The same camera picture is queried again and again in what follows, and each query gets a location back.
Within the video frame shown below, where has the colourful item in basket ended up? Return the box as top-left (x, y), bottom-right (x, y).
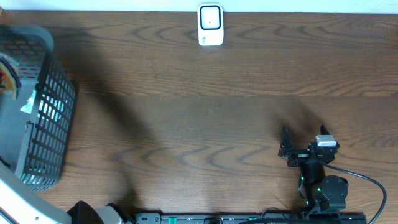
top-left (1, 53), bottom-right (22, 100)

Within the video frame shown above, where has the grey plastic mesh basket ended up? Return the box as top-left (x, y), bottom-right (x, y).
top-left (1, 25), bottom-right (77, 191)

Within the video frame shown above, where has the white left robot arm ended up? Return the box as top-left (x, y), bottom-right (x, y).
top-left (1, 164), bottom-right (132, 224)

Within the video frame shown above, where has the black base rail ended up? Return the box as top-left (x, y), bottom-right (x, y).
top-left (132, 210), bottom-right (367, 224)

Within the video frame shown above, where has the white barcode scanner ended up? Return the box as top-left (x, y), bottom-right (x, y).
top-left (197, 3), bottom-right (224, 46)

